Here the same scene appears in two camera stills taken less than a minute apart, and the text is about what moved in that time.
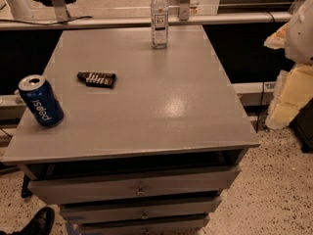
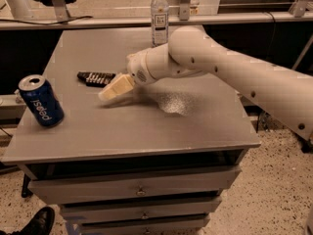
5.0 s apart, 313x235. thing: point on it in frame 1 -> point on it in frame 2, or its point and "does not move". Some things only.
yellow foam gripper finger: (292, 91) -> (118, 85)
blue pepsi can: (42, 99) does not move
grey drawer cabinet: (155, 154) does not move
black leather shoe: (39, 224) does not move
